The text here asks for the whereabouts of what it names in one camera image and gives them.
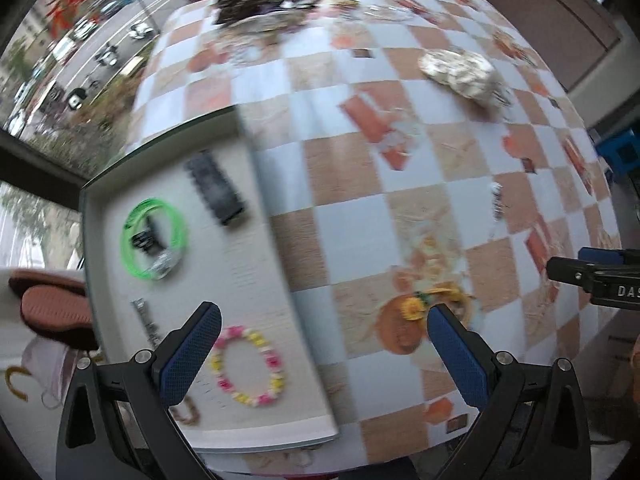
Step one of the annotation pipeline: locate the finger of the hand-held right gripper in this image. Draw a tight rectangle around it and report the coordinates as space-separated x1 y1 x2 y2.
579 247 640 267
546 256 598 292

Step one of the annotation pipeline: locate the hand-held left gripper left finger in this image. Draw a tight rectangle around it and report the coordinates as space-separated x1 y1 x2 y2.
50 301 223 480

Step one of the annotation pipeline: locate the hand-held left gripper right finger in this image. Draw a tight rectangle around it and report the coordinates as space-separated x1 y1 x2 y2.
426 304 594 480

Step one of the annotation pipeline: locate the silver hair clip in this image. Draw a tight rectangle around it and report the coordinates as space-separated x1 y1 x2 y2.
131 299 163 346

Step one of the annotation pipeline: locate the brown beaded bracelet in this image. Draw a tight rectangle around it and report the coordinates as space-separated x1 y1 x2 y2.
170 395 203 426

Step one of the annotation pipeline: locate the yellow flower bracelet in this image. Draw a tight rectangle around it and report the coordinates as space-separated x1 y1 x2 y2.
400 285 473 326

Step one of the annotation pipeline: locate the pink yellow beaded bracelet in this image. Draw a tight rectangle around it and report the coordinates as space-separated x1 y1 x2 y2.
207 326 288 407

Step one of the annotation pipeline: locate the grey shallow box tray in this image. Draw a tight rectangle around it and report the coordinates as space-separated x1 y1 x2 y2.
80 105 341 453

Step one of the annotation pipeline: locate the small black claw clip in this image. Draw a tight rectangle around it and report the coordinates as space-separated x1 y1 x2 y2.
131 217 168 256

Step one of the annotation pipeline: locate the green plastic bangle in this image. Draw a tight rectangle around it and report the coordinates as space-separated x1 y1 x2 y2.
120 199 188 281

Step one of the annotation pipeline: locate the long black hair clip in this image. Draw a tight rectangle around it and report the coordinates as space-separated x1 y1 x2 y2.
184 151 247 226

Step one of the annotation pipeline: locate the blue plastic stool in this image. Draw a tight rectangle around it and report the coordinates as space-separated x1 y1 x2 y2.
597 130 640 176

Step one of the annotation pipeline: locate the brown slipper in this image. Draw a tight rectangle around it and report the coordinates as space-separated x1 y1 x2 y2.
10 269 98 351

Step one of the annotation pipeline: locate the checkered hair accessory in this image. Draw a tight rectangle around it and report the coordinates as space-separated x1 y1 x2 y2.
487 85 516 111

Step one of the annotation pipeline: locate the yellow hook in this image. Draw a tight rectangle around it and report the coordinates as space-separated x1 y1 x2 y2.
4 366 31 401

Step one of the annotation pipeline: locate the checkered orange white tablecloth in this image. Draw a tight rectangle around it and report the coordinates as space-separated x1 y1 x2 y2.
122 0 626 476

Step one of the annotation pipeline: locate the white floral scrunchie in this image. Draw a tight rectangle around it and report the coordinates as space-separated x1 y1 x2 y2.
417 49 501 106

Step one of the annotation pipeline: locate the pile of dark hair accessories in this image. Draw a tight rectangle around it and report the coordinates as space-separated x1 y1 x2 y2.
215 0 271 26

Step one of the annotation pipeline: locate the small silver keychain charm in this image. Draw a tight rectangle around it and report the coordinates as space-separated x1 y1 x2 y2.
487 182 506 221

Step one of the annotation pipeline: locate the clear bead bracelet pile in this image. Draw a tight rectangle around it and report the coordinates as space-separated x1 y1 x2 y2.
235 12 301 36

